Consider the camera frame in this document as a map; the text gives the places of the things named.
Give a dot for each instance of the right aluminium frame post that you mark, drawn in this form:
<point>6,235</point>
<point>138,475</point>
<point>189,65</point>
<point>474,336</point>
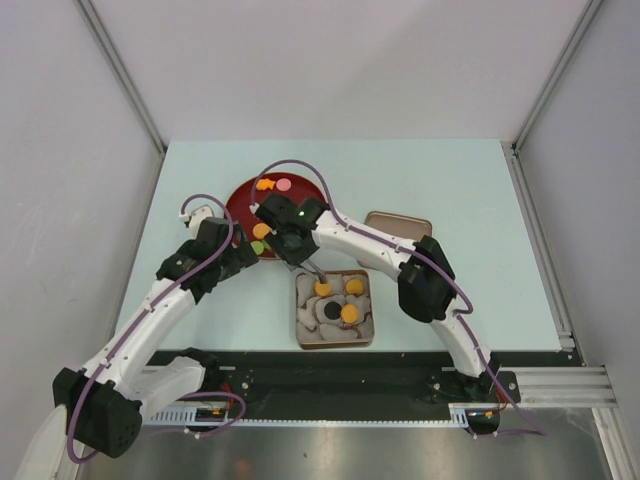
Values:
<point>560,67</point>

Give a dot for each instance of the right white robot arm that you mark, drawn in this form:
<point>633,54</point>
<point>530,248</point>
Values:
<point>426,285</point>

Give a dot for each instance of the round red plate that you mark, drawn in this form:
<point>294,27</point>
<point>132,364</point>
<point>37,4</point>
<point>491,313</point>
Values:
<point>239,202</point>

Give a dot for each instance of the black round cookie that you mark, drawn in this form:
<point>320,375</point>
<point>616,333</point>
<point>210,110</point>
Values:
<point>331,311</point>

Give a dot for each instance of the orange round cookie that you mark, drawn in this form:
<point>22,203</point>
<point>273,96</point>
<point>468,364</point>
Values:
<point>354,286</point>
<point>349,314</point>
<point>322,289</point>
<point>260,231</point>

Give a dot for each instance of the gold square cookie tin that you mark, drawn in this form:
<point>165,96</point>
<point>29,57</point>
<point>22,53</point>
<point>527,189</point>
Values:
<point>313,331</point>

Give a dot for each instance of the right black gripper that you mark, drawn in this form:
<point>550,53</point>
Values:
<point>293,258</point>

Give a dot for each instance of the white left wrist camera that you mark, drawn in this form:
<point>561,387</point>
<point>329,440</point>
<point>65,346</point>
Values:
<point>194,219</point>

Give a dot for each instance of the aluminium frame post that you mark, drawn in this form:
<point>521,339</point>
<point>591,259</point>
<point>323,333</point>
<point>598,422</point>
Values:
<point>113,58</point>
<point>560,67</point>

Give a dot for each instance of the left aluminium frame post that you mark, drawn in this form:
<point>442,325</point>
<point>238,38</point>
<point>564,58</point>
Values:
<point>113,58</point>

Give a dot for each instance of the metal tongs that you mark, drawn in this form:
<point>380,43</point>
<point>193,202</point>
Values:
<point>311,268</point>

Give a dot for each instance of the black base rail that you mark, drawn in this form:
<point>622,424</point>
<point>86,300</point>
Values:
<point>342,386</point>

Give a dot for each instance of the pink round cookie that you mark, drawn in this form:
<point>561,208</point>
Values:
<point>283,184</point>

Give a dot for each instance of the green round cookie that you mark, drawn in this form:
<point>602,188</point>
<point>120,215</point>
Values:
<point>258,247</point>

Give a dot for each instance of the white cable duct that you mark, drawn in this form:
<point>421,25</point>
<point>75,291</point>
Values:
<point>191,415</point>

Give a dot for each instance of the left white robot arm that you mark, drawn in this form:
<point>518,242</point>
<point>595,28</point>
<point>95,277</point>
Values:
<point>109,397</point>

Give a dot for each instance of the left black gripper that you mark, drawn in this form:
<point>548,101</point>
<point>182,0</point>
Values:
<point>241,256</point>

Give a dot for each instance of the orange fish cookie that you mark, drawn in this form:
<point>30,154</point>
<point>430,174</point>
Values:
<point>265,184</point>

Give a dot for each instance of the gold tin lid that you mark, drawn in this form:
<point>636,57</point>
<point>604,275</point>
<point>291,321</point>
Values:
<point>398,225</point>

